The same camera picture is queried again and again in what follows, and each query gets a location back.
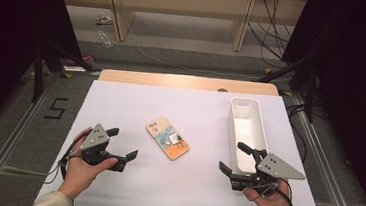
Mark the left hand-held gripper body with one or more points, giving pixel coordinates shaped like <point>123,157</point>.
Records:
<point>95,140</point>

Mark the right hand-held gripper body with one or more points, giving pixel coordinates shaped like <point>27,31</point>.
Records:
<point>275,168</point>

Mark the white plastic storage box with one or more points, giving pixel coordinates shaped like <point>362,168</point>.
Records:
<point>247,132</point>

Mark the beige illustrated phone case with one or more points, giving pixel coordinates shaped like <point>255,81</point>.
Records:
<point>168,138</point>

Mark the person's left hand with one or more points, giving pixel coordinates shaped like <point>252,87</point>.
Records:
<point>77,174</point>

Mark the white table mat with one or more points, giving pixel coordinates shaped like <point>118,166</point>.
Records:
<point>180,189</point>

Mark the dark round table grommet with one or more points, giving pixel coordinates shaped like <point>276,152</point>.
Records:
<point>222,90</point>

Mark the yellow tape piece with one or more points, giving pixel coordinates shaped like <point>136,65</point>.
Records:
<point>287,93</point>
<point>267,70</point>
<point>67,75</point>

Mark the white flat paper stack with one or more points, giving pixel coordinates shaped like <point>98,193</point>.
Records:
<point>73,68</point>

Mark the black metal stand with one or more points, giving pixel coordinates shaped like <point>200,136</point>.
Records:
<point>310,100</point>
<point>37,77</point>

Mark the pink floor item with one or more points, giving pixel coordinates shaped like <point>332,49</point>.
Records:
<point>82,60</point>

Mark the clear plastic piece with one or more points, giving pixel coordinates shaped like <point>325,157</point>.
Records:
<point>105,39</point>

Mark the small pale floor item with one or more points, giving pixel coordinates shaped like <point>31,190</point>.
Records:
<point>104,19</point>

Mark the dark curtain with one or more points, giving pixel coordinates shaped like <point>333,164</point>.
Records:
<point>357,81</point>
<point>6,34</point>

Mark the wooden shelf unit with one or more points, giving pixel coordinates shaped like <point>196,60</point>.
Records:
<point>186,3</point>

